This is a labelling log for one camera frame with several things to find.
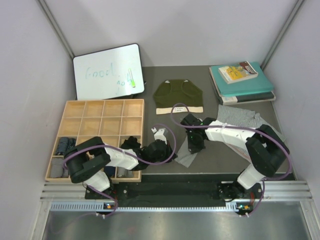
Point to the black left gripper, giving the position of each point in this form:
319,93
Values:
173,157

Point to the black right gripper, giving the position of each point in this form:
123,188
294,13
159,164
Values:
194,148

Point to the light grey underwear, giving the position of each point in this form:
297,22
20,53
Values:
184,156

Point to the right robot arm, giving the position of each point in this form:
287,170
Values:
266,150

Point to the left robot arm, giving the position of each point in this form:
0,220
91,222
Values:
85,161

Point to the black rolled garment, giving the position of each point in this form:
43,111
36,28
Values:
131,143

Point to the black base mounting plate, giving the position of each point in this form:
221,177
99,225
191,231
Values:
183,190

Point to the grey rolled garment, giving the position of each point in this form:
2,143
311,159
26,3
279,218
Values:
124,173

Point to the green sports bra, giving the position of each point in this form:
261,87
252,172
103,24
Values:
178,96

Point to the wooden compartment tray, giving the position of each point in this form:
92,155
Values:
114,120

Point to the navy rolled garment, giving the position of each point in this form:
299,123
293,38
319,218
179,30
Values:
110,171

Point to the grey striped boxer shorts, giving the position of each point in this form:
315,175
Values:
243,118

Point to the green whiteboard marker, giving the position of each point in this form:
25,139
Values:
132,82

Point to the yellow paperback book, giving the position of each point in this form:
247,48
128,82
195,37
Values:
237,72

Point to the white whiteboard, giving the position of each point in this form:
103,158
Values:
105,74

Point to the dark blue rolled socks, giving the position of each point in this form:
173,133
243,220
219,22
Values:
64,144

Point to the grey rolled socks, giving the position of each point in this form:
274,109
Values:
57,170

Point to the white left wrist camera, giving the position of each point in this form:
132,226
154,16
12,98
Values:
160,134

